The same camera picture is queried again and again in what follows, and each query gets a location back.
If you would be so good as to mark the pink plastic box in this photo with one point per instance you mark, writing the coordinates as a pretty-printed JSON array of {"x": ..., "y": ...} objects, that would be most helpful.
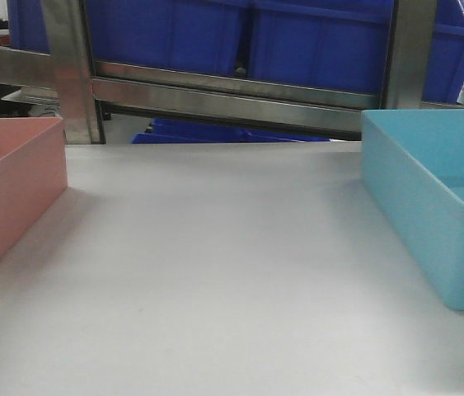
[{"x": 33, "y": 173}]

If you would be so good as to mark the blue crate far right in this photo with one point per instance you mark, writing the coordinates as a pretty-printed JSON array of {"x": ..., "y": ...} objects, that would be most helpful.
[{"x": 445, "y": 71}]

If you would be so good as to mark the blue bins under shelf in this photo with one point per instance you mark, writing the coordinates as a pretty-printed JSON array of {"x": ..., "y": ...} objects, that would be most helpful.
[{"x": 164, "y": 131}]

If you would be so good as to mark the stainless steel shelf rack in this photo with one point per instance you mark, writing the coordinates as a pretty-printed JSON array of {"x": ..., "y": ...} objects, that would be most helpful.
[{"x": 82, "y": 88}]

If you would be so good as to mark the light blue plastic box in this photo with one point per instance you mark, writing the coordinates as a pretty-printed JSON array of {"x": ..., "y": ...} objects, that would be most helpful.
[{"x": 413, "y": 166}]

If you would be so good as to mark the blue crate far left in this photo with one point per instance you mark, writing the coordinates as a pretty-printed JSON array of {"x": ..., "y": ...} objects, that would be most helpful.
[{"x": 27, "y": 26}]

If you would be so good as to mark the blue crate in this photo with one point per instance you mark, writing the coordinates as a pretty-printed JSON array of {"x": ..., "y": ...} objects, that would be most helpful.
[
  {"x": 27, "y": 26},
  {"x": 445, "y": 71},
  {"x": 337, "y": 45},
  {"x": 191, "y": 36}
]

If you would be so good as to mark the blue crate centre right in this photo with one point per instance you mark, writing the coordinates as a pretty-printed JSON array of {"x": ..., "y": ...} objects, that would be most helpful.
[{"x": 337, "y": 45}]

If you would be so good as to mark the blue crate centre left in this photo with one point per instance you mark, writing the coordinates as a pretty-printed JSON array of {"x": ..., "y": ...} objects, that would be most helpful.
[{"x": 191, "y": 36}]

